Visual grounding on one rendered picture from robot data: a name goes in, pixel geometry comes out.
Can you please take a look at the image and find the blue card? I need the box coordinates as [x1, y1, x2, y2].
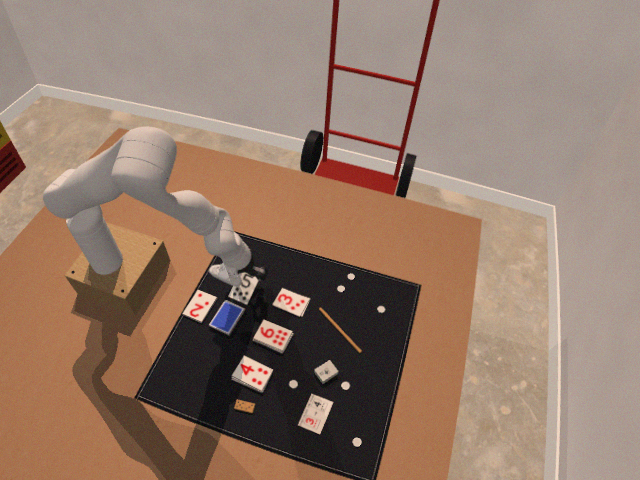
[209, 301, 244, 335]

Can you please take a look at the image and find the white playing card with red pips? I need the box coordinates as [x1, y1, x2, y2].
[253, 320, 292, 351]
[232, 356, 273, 390]

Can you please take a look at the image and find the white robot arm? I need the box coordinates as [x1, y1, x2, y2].
[43, 127, 251, 287]

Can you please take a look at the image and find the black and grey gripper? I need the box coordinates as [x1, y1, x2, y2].
[238, 252, 268, 281]

